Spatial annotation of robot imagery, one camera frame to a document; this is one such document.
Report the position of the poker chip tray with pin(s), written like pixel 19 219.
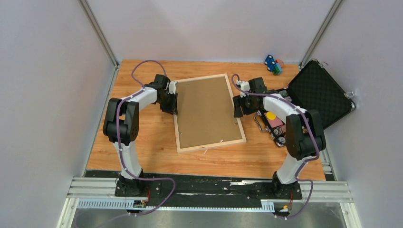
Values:
pixel 270 117

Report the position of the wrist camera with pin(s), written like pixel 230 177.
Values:
pixel 172 87
pixel 243 87

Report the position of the light wooden picture frame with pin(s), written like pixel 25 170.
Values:
pixel 211 146

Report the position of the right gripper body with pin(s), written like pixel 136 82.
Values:
pixel 248 107

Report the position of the wooden backing board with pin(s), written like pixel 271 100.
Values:
pixel 207 111

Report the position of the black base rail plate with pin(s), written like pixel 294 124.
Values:
pixel 174 190

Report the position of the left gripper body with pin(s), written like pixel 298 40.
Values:
pixel 164 103

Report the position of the colourful toy blocks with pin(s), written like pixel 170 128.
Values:
pixel 274 65

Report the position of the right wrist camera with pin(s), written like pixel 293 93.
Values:
pixel 243 87

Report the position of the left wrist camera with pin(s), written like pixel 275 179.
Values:
pixel 172 87

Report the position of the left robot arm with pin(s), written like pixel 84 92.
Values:
pixel 121 124

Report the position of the black foam-lined case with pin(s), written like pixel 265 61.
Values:
pixel 313 88

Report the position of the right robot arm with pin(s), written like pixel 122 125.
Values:
pixel 304 131

